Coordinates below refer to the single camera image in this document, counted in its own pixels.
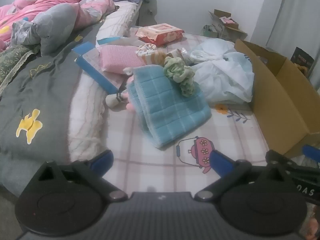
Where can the green small bin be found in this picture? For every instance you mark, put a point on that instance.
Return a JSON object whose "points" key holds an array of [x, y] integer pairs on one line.
{"points": [[207, 30]]}

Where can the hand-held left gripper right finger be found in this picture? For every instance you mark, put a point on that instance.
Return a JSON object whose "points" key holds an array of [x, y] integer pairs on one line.
{"points": [[221, 165]]}

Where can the small cardboard box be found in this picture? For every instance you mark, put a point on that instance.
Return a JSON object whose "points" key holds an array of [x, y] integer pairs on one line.
{"points": [[225, 32]]}

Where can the grey quilt with yellow prints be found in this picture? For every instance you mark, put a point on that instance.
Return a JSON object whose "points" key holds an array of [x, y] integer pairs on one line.
{"points": [[45, 85]]}

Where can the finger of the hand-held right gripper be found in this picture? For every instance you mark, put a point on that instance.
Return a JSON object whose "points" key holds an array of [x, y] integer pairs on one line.
{"points": [[311, 152], [277, 158]]}

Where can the pink wet wipes pack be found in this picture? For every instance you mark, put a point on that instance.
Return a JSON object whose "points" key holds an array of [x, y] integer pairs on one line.
{"points": [[160, 33]]}

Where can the grey plush cushion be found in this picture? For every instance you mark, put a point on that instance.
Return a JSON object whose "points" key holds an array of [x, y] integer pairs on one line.
{"points": [[55, 20]]}

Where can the blue checked towel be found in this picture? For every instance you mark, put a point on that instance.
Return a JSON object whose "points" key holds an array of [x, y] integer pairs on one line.
{"points": [[162, 105]]}

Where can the grey nightstand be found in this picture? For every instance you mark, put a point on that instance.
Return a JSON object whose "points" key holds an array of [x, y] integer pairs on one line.
{"points": [[146, 15]]}

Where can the pink packets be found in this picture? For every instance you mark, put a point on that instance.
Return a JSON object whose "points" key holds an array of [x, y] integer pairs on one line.
{"points": [[228, 20]]}

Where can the dark paper bag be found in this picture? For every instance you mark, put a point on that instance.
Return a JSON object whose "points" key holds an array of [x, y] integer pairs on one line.
{"points": [[301, 57]]}

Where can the white plastic bag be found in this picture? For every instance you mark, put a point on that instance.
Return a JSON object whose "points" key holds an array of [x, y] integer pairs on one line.
{"points": [[220, 80]]}

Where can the pink plush toy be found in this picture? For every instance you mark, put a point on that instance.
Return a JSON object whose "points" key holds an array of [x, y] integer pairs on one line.
{"points": [[112, 101]]}

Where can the green patterned pillow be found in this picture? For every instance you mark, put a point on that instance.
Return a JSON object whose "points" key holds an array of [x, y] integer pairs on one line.
{"points": [[10, 60]]}

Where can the checked printed bed sheet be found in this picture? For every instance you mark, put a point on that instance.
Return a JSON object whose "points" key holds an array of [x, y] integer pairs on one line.
{"points": [[150, 165]]}

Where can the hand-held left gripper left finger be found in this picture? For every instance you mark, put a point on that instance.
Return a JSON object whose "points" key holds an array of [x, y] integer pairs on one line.
{"points": [[102, 160]]}

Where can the pink towel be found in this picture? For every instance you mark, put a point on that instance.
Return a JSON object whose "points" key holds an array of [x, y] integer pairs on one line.
{"points": [[117, 58]]}

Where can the large cardboard box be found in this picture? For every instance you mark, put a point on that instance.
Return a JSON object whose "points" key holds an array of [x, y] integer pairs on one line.
{"points": [[275, 105]]}

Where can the white fuzzy blanket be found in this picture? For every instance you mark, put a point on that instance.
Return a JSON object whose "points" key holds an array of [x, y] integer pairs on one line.
{"points": [[85, 120]]}

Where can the white curtain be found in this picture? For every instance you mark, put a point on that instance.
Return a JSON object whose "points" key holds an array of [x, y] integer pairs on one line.
{"points": [[295, 17]]}

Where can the green fluffy cloth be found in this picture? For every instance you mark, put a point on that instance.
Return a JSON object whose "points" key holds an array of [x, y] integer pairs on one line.
{"points": [[176, 70]]}

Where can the blue plastic packet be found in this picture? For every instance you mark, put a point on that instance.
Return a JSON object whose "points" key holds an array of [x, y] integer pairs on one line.
{"points": [[87, 63]]}

